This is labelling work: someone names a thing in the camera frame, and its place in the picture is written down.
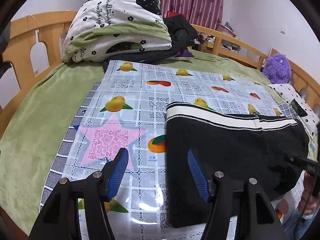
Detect red chair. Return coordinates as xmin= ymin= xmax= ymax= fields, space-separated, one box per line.
xmin=166 ymin=11 xmax=187 ymax=18

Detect dark phone on pillow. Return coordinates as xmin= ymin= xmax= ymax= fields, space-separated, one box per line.
xmin=290 ymin=99 xmax=308 ymax=117

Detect fruit print plastic mat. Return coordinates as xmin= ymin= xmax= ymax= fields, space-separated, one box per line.
xmin=41 ymin=56 xmax=296 ymax=239

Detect folded white green quilt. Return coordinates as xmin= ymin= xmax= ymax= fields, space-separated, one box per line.
xmin=62 ymin=0 xmax=172 ymax=62

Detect purple plush toy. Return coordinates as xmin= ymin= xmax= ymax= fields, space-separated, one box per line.
xmin=262 ymin=54 xmax=292 ymax=84

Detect cluttered desk behind bed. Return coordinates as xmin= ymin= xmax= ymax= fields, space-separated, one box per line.
xmin=195 ymin=22 xmax=261 ymax=63

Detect white flower print pillow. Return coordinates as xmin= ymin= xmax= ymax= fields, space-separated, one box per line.
xmin=269 ymin=83 xmax=319 ymax=138

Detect black pants with white stripe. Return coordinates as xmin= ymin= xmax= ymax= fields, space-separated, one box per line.
xmin=165 ymin=102 xmax=309 ymax=228

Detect black jacket on bed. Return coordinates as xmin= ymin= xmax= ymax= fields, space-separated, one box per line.
xmin=103 ymin=15 xmax=197 ymax=72

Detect green plush bed blanket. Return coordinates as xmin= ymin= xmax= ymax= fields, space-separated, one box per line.
xmin=0 ymin=48 xmax=320 ymax=235

